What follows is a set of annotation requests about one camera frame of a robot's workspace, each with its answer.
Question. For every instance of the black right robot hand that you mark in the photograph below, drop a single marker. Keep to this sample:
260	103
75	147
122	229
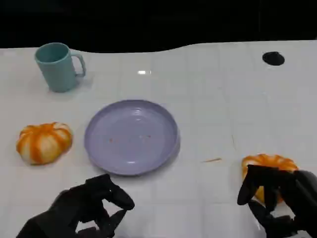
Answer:
302	193

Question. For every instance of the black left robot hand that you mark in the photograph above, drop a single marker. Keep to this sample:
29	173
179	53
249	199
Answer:
74	200

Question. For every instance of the orange and white bread roll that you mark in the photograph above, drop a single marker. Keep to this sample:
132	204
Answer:
270	161
44	143

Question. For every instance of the lilac plate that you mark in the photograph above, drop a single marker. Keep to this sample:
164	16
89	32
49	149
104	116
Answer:
131	138

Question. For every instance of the thin orange sliver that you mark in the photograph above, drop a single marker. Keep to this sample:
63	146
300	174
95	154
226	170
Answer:
211	160

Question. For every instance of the pale green mug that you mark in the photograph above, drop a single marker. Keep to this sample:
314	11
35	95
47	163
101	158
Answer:
59	72

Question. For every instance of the black table grommet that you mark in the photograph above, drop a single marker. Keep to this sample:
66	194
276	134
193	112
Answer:
273	58

